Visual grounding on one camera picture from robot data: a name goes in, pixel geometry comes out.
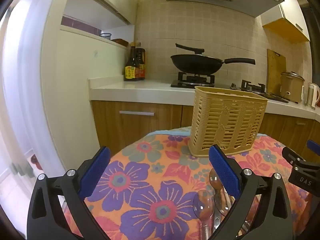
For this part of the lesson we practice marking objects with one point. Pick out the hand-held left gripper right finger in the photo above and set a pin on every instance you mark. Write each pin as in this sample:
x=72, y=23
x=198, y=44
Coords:
x=225, y=172

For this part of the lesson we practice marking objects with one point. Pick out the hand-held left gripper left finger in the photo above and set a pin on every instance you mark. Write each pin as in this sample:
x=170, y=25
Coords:
x=96, y=172

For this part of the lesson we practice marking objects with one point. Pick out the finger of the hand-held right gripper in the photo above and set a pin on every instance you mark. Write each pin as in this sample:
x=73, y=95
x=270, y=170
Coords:
x=295, y=156
x=314, y=147

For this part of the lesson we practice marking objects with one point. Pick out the yellow plastic utensil basket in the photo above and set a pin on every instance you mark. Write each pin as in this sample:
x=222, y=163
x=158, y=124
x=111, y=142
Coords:
x=225, y=120

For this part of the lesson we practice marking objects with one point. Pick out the clear plastic spoon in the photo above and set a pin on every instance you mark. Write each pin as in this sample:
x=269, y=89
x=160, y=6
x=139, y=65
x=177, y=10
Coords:
x=222, y=206
x=213, y=178
x=203, y=205

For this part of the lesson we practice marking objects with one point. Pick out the white electric kettle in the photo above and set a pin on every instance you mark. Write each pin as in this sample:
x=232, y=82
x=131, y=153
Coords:
x=312, y=95

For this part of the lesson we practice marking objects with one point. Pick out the floral orange tablecloth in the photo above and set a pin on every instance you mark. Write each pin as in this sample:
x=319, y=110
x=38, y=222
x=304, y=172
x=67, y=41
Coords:
x=150, y=180

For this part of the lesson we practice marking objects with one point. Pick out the beige rice cooker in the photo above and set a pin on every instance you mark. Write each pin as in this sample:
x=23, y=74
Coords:
x=291, y=87

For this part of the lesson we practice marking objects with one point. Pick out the wooden cutting board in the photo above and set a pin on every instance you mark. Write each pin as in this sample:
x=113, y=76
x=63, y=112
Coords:
x=275, y=70

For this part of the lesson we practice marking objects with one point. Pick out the white kitchen countertop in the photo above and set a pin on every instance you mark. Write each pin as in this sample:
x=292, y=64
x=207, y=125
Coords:
x=140, y=90

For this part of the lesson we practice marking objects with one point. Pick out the black gas stove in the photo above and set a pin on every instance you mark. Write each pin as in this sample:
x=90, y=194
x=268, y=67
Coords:
x=192, y=81

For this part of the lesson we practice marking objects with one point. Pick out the tall dark sauce bottle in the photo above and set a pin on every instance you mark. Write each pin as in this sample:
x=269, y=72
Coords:
x=130, y=67

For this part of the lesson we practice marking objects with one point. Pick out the black wok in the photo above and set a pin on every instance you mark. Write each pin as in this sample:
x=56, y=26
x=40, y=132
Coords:
x=195, y=65

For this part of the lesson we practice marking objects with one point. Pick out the short dark sauce bottle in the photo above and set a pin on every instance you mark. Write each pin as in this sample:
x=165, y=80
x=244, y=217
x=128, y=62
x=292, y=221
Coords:
x=142, y=65

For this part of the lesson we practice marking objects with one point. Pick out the brown tray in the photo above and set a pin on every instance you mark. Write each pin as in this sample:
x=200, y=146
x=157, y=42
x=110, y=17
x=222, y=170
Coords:
x=120, y=41

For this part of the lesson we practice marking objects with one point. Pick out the white and yellow wall cabinet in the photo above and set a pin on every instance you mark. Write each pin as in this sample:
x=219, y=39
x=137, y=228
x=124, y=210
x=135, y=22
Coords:
x=290, y=30

